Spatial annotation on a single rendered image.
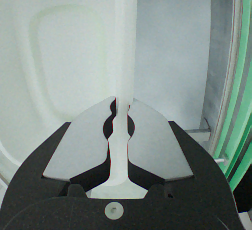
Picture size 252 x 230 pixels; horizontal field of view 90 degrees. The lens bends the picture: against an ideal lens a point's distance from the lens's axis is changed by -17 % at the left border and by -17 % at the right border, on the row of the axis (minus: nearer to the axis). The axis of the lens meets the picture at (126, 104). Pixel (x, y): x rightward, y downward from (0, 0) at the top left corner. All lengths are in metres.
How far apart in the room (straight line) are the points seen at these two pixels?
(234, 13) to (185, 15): 0.15
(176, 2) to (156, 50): 0.15
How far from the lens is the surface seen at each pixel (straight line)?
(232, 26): 0.39
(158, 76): 0.50
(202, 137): 0.52
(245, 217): 0.79
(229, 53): 0.40
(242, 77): 0.39
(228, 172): 0.64
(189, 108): 0.57
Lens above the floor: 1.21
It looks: 59 degrees down
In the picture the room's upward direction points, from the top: 168 degrees counter-clockwise
